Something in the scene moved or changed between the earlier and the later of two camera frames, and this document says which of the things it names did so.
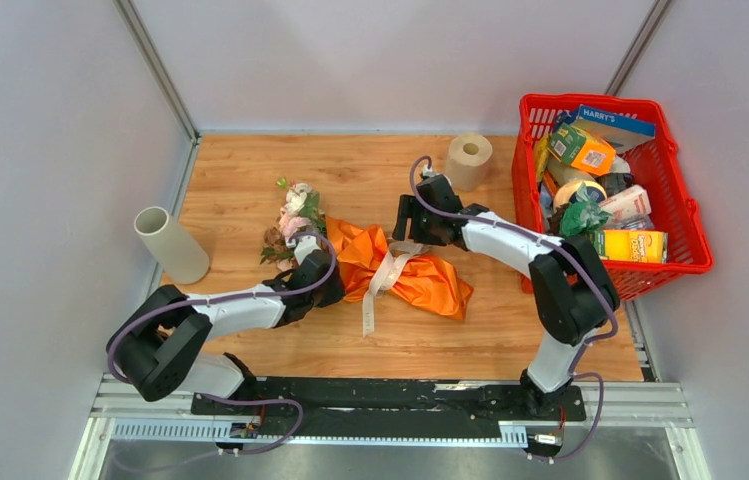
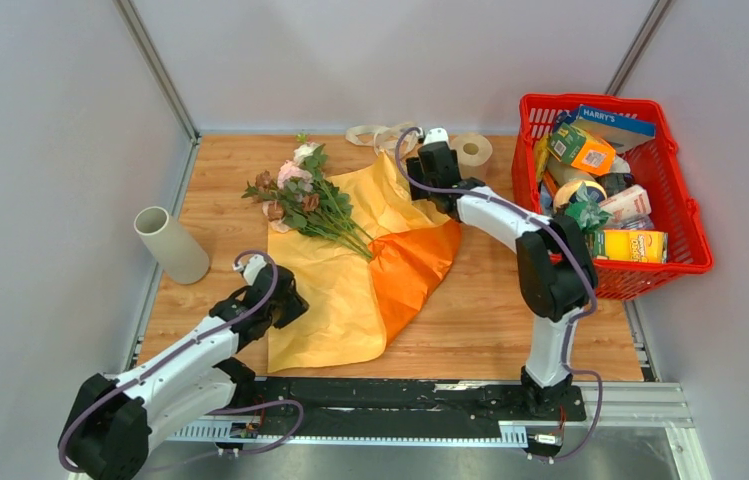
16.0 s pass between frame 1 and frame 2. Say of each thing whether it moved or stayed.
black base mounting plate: stayed
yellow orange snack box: stayed
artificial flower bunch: moved
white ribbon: moved
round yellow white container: stayed
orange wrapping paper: moved
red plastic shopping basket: stayed
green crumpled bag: stayed
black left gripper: moved
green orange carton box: stayed
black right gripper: moved
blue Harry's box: stayed
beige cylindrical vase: stayed
